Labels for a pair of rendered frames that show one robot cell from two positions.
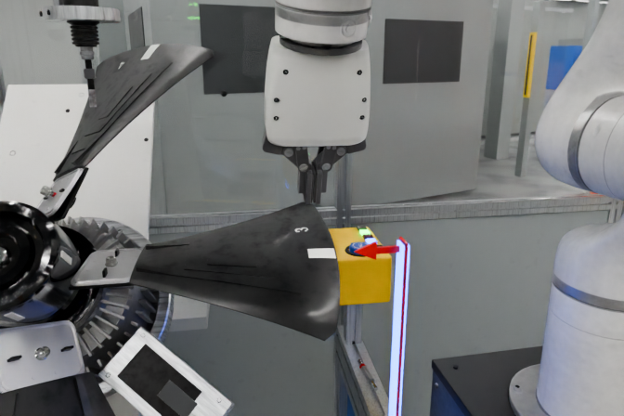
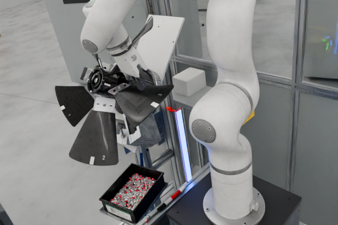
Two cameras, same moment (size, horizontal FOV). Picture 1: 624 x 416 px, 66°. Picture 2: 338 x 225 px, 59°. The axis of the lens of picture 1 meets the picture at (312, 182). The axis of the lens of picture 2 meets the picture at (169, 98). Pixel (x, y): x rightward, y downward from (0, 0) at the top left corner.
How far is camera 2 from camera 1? 92 cm
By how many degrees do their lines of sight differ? 57
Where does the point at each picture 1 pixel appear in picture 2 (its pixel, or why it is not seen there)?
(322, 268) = (149, 109)
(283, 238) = (153, 95)
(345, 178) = (297, 66)
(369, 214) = (310, 89)
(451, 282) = not seen: outside the picture
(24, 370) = (99, 107)
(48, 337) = (107, 101)
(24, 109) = not seen: hidden behind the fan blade
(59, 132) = (154, 34)
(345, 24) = (110, 50)
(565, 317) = not seen: hidden behind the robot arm
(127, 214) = (159, 69)
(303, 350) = (272, 144)
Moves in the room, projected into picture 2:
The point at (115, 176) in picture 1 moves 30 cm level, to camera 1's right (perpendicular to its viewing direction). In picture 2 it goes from (161, 54) to (201, 69)
